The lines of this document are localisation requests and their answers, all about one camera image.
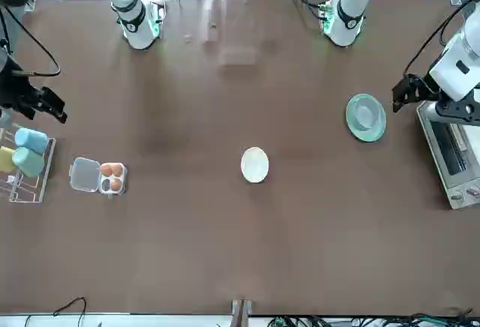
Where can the yellow cup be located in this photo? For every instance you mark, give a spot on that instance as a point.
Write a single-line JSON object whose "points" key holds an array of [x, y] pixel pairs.
{"points": [[6, 159]]}

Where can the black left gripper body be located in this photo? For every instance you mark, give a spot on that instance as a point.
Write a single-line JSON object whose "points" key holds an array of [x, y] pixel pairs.
{"points": [[465, 111]]}

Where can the pale green plate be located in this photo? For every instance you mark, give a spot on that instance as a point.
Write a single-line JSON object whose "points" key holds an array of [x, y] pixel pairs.
{"points": [[380, 128]]}

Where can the aluminium camera post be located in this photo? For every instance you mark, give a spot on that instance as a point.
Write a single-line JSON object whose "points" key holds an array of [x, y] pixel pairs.
{"points": [[242, 314]]}

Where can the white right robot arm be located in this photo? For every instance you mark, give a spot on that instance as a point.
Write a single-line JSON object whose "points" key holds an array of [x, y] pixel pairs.
{"points": [[137, 23]]}

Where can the blue cup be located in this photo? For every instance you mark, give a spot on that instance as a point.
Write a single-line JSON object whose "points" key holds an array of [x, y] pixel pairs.
{"points": [[32, 140]]}

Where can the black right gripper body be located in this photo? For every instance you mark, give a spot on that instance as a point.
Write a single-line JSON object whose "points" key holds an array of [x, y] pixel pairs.
{"points": [[15, 90]]}

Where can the white bowl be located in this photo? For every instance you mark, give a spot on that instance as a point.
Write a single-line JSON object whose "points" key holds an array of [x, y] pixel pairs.
{"points": [[255, 165]]}

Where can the cream toaster oven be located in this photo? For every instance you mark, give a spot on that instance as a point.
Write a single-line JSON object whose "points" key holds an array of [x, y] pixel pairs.
{"points": [[446, 162]]}

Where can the clear plastic egg carton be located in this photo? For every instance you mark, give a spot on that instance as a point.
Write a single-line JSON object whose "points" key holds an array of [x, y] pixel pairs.
{"points": [[84, 175]]}

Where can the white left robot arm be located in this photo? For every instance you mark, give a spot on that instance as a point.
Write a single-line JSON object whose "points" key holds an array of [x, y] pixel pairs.
{"points": [[348, 19]]}

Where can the grey bowl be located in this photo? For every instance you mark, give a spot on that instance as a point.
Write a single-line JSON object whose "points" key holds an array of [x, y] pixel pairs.
{"points": [[366, 114]]}

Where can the green cup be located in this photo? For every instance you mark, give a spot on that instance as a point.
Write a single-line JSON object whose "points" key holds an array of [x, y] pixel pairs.
{"points": [[28, 162]]}

